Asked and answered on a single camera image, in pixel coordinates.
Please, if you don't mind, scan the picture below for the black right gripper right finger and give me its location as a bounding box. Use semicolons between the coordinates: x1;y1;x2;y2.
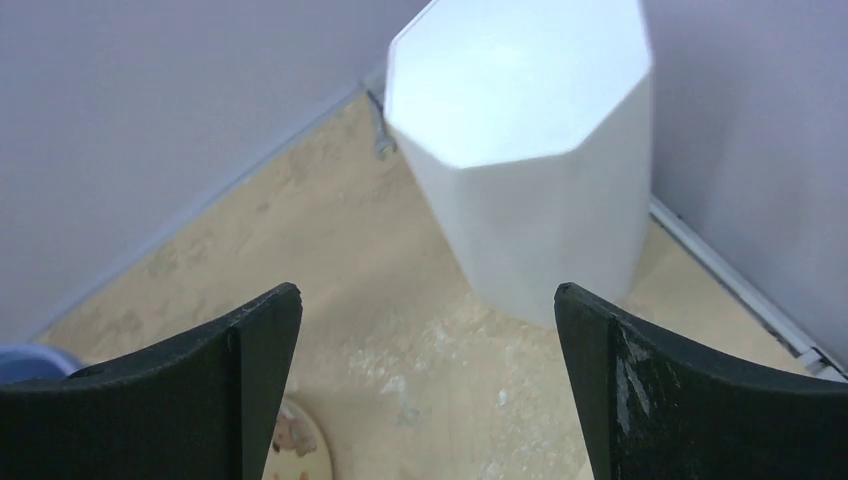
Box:
554;283;847;479

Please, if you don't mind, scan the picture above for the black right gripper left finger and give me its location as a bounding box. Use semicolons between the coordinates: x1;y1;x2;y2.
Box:
1;283;303;479

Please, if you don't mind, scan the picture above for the white octagonal large container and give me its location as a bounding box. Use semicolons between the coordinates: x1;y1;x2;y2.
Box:
384;0;654;328

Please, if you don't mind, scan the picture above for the cream printed bucket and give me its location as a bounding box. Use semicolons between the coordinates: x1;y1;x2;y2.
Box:
262;398;334;480

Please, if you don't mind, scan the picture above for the blue round bucket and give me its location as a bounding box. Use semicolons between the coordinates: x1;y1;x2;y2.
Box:
0;344;85;385

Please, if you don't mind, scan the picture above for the aluminium table frame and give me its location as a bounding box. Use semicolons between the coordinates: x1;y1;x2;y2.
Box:
650;197;847;383

